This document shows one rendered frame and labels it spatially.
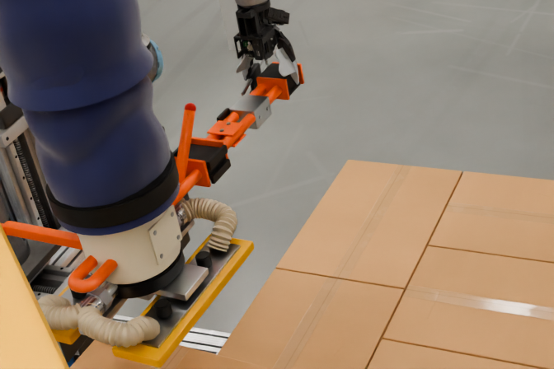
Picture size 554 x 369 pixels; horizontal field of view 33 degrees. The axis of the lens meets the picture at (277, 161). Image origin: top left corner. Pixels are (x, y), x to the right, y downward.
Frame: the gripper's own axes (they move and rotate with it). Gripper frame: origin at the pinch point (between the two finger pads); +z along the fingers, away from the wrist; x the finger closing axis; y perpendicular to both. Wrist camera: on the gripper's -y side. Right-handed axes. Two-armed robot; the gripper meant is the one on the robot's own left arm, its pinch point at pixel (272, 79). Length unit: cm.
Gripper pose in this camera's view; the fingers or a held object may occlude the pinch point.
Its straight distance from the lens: 212.8
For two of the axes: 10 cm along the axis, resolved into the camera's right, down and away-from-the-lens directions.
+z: 1.6, 8.4, 5.1
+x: 8.9, 1.1, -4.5
